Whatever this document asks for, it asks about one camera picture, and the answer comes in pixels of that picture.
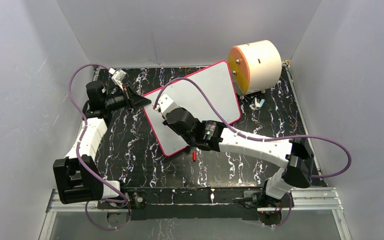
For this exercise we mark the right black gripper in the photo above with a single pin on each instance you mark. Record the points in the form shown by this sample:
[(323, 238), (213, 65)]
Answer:
[(166, 123)]

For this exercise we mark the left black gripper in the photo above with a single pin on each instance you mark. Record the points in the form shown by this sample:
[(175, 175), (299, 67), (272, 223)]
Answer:
[(135, 101)]

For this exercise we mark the red marker cap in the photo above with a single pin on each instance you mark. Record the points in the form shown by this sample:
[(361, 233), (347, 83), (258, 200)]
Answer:
[(194, 156)]

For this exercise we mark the pink framed whiteboard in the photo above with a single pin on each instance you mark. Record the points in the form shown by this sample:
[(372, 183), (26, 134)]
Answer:
[(217, 84)]

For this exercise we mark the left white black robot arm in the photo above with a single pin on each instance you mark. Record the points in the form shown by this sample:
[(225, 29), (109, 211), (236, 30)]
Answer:
[(76, 175)]

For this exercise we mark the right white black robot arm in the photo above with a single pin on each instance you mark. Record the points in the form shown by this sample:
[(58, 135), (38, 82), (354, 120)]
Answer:
[(293, 157)]

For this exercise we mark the black whiteboard foot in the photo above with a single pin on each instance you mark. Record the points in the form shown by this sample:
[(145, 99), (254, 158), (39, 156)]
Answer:
[(188, 150)]

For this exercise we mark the small white clip object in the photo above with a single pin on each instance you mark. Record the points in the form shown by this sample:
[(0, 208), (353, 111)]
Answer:
[(257, 104)]

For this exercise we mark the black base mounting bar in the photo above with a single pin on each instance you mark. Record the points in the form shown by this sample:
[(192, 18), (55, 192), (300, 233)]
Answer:
[(195, 202)]

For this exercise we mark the cream cylinder with orange face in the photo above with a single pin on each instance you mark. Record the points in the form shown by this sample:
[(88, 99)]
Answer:
[(254, 66)]

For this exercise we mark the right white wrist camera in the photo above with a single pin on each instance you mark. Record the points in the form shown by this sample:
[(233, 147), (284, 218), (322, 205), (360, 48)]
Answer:
[(165, 104)]

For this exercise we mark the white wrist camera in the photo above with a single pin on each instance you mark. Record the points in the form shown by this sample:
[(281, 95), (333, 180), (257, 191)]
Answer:
[(117, 75), (165, 104)]

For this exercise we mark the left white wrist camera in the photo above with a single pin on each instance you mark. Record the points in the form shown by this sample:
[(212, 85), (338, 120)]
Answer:
[(117, 75)]

